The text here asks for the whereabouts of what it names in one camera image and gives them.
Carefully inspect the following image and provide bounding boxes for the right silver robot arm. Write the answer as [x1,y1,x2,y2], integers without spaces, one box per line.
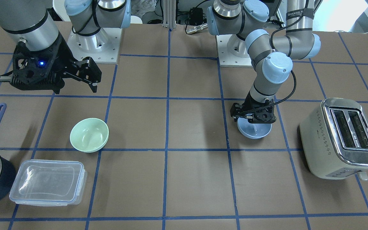
[0,0,131,94]

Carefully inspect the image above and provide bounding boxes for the blue bowl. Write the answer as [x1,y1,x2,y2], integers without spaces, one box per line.
[237,118,272,139]

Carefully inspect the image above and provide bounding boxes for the green bowl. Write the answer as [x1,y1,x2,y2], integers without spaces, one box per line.
[70,118,109,153]

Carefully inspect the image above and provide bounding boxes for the clear plastic food container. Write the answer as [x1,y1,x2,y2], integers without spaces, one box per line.
[9,159,88,207]

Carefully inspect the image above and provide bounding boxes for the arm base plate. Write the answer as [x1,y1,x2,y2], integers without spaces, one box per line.
[67,28,123,64]
[216,34,253,68]

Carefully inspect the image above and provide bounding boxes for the aluminium frame post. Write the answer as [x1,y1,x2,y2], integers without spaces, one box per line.
[160,0,178,31]

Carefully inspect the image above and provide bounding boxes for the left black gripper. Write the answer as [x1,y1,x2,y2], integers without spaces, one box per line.
[230,93,276,124]

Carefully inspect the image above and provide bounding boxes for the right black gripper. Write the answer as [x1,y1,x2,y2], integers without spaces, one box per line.
[10,35,102,94]

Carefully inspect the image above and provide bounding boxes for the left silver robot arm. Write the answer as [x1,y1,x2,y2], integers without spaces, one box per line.
[206,0,321,124]

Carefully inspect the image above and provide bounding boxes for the cream steel toaster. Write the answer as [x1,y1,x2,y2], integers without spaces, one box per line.
[299,98,368,181]

